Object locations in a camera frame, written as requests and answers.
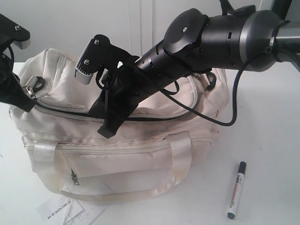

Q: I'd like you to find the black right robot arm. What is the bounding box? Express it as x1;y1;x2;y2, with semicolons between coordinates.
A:
83;8;300;138

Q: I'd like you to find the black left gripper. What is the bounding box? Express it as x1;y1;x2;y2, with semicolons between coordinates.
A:
0;35;36;113

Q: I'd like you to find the cream fabric duffel bag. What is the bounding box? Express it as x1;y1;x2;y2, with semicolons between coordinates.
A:
9;48;218;203

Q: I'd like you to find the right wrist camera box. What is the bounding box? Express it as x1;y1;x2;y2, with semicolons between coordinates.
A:
75;34;140;85

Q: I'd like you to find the white paper hang tag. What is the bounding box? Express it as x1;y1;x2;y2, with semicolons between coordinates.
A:
37;197;108;225

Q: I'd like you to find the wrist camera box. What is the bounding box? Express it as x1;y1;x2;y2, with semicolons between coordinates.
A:
75;34;140;85
0;14;30;52

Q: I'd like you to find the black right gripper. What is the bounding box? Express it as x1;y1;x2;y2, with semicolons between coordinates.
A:
89;65;150;139

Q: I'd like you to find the white whiteboard marker black cap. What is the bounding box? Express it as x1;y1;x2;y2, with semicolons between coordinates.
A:
227;161;247;220

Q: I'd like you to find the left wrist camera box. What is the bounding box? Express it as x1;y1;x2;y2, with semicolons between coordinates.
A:
0;14;30;52

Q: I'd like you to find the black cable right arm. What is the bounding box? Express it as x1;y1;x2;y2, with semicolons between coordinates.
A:
96;21;300;128

